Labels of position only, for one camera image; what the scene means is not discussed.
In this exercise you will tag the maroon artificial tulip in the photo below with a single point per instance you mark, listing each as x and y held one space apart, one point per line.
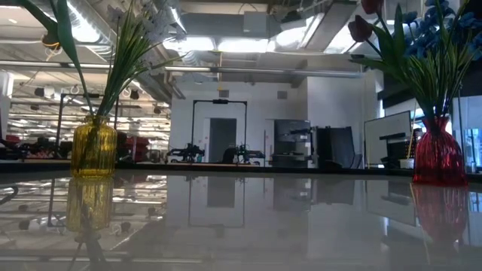
372 5
360 29

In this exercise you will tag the blue artificial flower bunch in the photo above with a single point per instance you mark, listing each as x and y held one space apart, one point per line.
429 30

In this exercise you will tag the background black robot arm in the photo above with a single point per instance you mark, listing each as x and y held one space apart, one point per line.
246 152
186 152

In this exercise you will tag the yellow ribbed glass vase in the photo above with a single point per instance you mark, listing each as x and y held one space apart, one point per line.
94 147

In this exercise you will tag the red ribbed glass vase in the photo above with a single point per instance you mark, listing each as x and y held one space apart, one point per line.
440 154

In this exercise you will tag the grey door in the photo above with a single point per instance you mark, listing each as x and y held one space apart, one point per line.
223 135

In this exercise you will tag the black cabinet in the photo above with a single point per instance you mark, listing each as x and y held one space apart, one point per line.
291 139

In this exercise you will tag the horizontal metal ceiling pipe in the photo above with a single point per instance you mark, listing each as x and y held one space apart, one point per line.
244 70

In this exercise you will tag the black panel board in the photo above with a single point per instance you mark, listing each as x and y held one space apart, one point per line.
335 147

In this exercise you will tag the red cabinet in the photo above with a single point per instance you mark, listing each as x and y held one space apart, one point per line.
137 147

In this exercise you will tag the grey ceiling box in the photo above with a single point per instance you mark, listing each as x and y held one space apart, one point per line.
256 23

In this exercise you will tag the white board panel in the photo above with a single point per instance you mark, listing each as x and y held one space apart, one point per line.
386 126

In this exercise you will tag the black equipment stand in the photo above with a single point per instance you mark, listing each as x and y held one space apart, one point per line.
393 147

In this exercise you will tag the black aluminium table frame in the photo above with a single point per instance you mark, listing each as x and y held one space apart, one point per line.
226 167

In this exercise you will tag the black gantry frame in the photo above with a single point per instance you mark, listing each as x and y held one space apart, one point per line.
220 101

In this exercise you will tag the silver ventilation duct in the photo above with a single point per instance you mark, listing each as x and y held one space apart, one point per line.
177 19

